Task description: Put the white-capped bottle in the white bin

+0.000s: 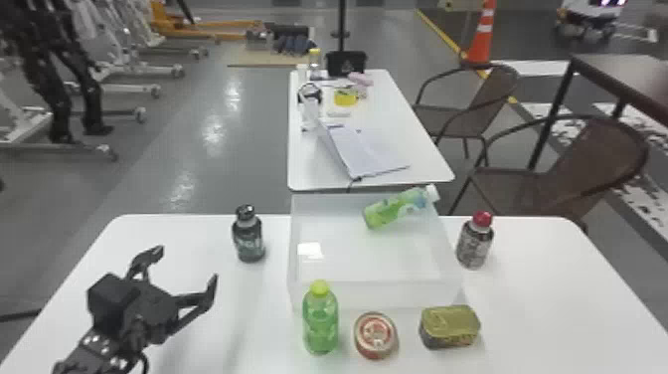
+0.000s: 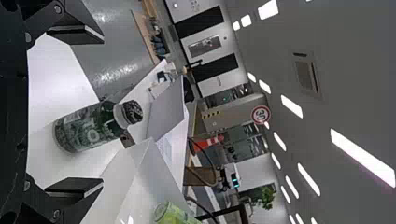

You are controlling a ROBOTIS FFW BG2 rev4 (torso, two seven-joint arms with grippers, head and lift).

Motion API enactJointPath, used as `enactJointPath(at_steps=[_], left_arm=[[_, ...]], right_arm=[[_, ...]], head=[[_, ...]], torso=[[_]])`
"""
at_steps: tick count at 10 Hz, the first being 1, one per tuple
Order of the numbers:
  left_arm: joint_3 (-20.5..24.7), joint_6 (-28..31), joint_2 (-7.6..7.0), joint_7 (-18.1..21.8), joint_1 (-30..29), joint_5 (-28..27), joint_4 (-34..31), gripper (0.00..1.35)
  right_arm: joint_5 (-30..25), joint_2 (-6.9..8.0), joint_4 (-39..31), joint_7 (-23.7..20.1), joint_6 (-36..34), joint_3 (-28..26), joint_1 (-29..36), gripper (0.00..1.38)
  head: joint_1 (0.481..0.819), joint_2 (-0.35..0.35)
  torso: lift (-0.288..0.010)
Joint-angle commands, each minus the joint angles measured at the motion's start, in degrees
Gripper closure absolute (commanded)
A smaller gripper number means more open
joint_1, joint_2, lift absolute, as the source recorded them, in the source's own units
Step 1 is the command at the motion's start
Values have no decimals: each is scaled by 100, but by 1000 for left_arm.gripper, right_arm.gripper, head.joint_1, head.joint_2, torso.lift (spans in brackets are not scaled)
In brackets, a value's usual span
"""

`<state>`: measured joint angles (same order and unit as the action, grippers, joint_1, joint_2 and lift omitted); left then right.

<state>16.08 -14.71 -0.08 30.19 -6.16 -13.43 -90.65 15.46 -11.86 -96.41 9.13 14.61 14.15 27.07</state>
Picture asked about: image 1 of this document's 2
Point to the clear box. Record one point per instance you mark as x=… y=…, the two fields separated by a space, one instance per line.
x=365 y=271

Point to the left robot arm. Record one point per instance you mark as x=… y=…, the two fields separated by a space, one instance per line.
x=88 y=357

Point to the orange pallet jack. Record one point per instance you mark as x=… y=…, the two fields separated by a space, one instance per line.
x=198 y=28

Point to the brown chair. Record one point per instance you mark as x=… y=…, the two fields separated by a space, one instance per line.
x=574 y=172
x=469 y=117

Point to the clear bottle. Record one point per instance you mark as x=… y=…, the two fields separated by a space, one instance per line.
x=314 y=62

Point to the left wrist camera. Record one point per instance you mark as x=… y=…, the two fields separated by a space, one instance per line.
x=110 y=302

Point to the green bottle with white cap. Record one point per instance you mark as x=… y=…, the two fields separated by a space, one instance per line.
x=396 y=208

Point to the grey bottle with red cap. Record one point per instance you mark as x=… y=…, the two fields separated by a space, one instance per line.
x=474 y=243

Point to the green can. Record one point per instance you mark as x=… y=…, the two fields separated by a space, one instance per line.
x=449 y=326

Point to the white side table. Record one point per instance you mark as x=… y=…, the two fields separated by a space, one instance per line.
x=412 y=141

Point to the dark green bottle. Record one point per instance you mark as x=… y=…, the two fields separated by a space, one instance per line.
x=248 y=237

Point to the white open notebook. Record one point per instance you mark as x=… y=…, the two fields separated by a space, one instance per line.
x=360 y=151

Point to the red can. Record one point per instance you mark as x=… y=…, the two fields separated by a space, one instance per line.
x=376 y=335

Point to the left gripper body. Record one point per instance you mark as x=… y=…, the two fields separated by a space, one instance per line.
x=156 y=316

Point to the dark side table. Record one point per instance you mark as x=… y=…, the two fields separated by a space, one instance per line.
x=626 y=78

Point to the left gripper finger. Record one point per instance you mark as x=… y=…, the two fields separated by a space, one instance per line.
x=201 y=302
x=143 y=263

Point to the yellow tape roll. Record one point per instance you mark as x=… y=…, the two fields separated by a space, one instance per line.
x=345 y=97

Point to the orange cone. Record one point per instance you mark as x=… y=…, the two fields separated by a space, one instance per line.
x=481 y=36

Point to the black box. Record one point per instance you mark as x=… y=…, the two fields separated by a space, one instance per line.
x=345 y=62

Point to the green bottle with yellow cap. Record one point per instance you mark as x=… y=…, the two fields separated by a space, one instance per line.
x=320 y=324

